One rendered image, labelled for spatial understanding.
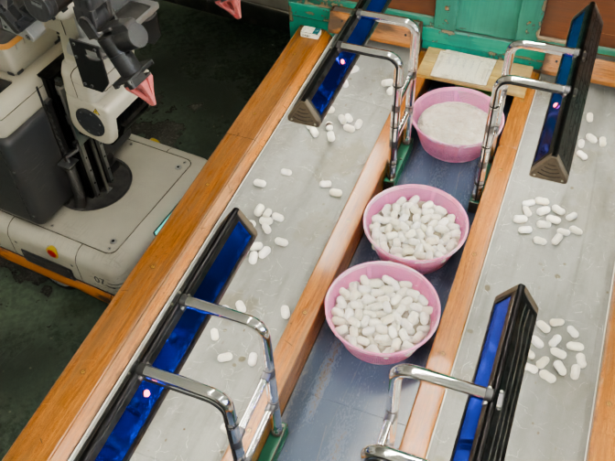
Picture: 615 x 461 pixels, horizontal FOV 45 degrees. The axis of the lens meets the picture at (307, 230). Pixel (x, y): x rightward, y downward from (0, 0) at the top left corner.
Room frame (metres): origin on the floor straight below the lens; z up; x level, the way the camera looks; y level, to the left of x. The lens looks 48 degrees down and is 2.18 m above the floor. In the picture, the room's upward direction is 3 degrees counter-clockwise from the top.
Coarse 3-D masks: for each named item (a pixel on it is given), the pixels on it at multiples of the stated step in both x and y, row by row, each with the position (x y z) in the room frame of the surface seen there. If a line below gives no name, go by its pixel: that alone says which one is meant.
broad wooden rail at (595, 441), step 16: (608, 320) 0.96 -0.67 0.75; (608, 336) 0.91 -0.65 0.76; (608, 352) 0.86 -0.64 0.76; (608, 368) 0.83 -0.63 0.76; (608, 384) 0.79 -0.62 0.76; (608, 400) 0.75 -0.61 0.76; (592, 416) 0.73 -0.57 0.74; (608, 416) 0.71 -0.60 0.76; (592, 432) 0.68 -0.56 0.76; (608, 432) 0.68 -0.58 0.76; (592, 448) 0.65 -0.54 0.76; (608, 448) 0.64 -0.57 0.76
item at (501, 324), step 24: (504, 312) 0.76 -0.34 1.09; (528, 312) 0.76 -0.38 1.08; (504, 336) 0.70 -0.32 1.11; (528, 336) 0.72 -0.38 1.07; (480, 360) 0.68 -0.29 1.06; (504, 360) 0.65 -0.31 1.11; (480, 384) 0.62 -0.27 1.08; (504, 384) 0.61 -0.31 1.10; (480, 408) 0.57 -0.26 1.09; (504, 408) 0.58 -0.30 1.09; (480, 432) 0.52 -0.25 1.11; (504, 432) 0.54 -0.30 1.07; (456, 456) 0.51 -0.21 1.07; (480, 456) 0.48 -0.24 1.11; (504, 456) 0.51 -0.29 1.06
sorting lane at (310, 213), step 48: (384, 48) 2.06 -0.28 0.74; (384, 96) 1.82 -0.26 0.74; (288, 144) 1.62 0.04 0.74; (336, 144) 1.61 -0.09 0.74; (240, 192) 1.43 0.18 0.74; (288, 192) 1.43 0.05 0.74; (288, 240) 1.26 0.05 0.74; (240, 288) 1.11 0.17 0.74; (288, 288) 1.10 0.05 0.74; (240, 336) 0.97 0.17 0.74; (240, 384) 0.84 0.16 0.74; (192, 432) 0.74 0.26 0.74
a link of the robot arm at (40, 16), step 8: (24, 0) 1.60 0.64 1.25; (32, 0) 1.59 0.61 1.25; (40, 0) 1.58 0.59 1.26; (48, 0) 1.58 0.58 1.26; (32, 8) 1.59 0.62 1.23; (40, 8) 1.58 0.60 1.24; (48, 8) 1.57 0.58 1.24; (56, 8) 1.59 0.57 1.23; (40, 16) 1.58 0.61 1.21; (48, 16) 1.57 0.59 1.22
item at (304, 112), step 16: (368, 0) 1.76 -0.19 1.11; (384, 0) 1.82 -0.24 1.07; (352, 16) 1.68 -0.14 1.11; (352, 32) 1.63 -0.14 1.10; (368, 32) 1.68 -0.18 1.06; (336, 48) 1.54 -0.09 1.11; (320, 64) 1.50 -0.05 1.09; (336, 64) 1.51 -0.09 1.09; (352, 64) 1.55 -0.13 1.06; (320, 80) 1.43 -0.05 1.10; (336, 80) 1.47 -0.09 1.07; (304, 96) 1.36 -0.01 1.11; (320, 96) 1.40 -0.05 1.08; (336, 96) 1.44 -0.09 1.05; (304, 112) 1.35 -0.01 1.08; (320, 112) 1.36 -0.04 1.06
